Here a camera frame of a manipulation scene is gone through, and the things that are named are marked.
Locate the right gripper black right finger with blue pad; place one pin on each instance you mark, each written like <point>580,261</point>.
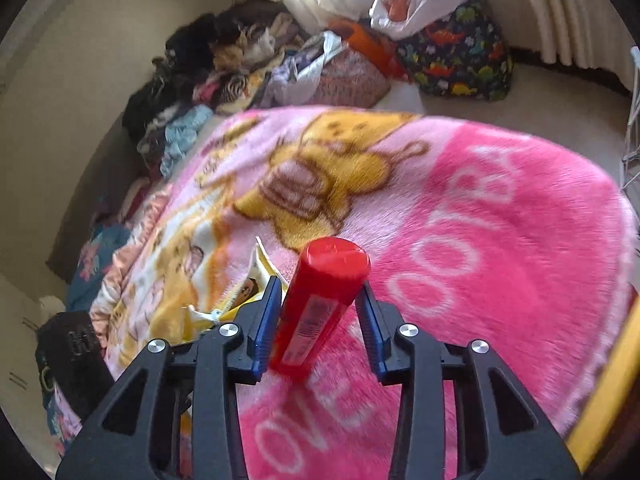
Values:
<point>502,432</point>

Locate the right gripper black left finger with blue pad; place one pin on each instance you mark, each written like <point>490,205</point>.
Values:
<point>134,433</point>

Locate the red plastic bottle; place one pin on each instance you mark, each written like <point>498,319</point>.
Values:
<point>329,274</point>

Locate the yellow rimmed black trash bin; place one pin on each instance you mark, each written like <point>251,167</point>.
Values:
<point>605,407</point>

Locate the yellow snack wrapper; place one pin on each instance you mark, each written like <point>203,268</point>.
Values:
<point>250,288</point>

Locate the pink cartoon fleece blanket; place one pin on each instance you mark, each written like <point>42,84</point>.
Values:
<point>473,231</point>

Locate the light blue garment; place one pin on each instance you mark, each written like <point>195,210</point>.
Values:
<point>181,135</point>

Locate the floral fabric bag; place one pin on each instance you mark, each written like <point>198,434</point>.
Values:
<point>325,71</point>

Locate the dinosaur print laundry basket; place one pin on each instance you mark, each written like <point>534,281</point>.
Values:
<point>463,54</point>

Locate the pile of clothes on bed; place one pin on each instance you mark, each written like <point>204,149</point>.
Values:
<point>218,60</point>

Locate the orange bag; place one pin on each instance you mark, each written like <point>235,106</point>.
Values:
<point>377,48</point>

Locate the cream curtain right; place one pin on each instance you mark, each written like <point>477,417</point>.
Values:
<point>584,33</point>

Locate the white wire frame stool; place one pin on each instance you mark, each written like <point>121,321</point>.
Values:
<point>631,157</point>

